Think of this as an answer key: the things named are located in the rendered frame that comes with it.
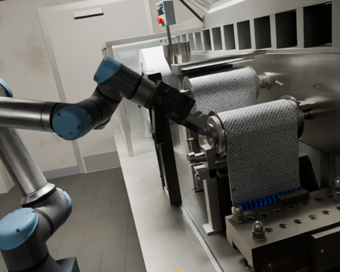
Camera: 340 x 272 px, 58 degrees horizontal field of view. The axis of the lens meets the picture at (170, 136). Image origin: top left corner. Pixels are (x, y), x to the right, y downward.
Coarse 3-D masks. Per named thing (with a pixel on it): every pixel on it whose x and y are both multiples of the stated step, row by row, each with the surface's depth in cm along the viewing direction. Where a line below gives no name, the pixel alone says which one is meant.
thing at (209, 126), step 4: (208, 124) 91; (212, 124) 91; (208, 128) 92; (212, 128) 90; (212, 132) 89; (216, 132) 89; (208, 136) 93; (212, 136) 90; (216, 136) 89; (208, 140) 94; (212, 140) 91; (216, 140) 90; (212, 144) 91; (216, 144) 91
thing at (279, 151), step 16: (240, 144) 89; (256, 144) 90; (272, 144) 91; (288, 144) 93; (240, 160) 90; (256, 160) 91; (272, 160) 93; (288, 160) 94; (240, 176) 92; (256, 176) 93; (272, 176) 94; (288, 176) 96; (240, 192) 93; (256, 192) 94
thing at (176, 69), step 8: (224, 56) 116; (232, 56) 113; (240, 56) 114; (248, 56) 115; (176, 64) 112; (184, 64) 110; (192, 64) 110; (200, 64) 111; (208, 64) 115; (176, 72) 111
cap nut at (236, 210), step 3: (234, 207) 86; (237, 207) 85; (240, 207) 85; (234, 210) 85; (237, 210) 85; (240, 210) 85; (234, 213) 86; (237, 213) 85; (240, 213) 85; (243, 213) 86; (234, 216) 86; (237, 216) 85; (240, 216) 85; (243, 216) 86; (234, 219) 86; (237, 219) 85; (240, 219) 85; (243, 219) 86
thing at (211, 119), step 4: (292, 104) 93; (296, 112) 92; (208, 120) 94; (212, 120) 91; (216, 120) 89; (216, 124) 88; (216, 128) 89; (220, 128) 88; (220, 132) 87; (220, 136) 87; (220, 140) 88; (220, 144) 88; (216, 148) 92; (220, 148) 89; (216, 152) 93; (220, 152) 91
